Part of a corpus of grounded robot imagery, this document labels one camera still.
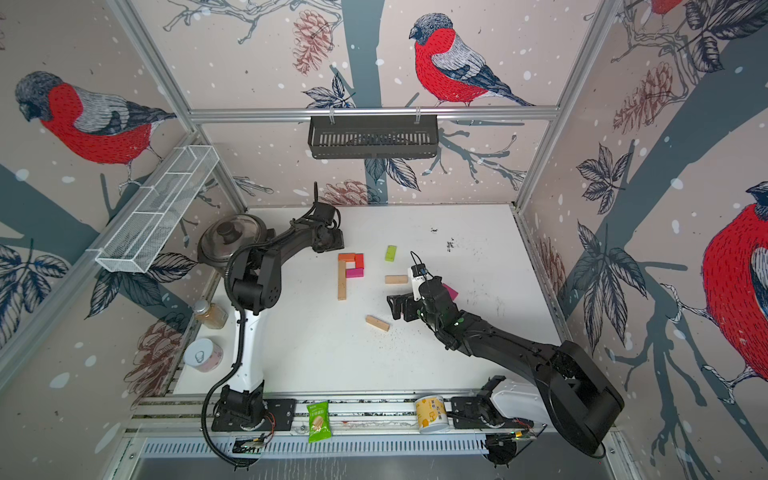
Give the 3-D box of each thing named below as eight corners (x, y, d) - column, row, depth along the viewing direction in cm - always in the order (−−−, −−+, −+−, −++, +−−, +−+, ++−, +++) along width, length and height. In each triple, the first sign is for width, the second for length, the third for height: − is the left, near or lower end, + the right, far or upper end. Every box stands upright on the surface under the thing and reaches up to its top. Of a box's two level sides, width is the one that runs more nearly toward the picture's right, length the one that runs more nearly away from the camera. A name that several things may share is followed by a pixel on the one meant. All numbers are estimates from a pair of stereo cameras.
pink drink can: (189, 372, 83) (177, 366, 78) (200, 345, 88) (189, 338, 83) (217, 372, 83) (207, 366, 78) (227, 345, 88) (218, 338, 83)
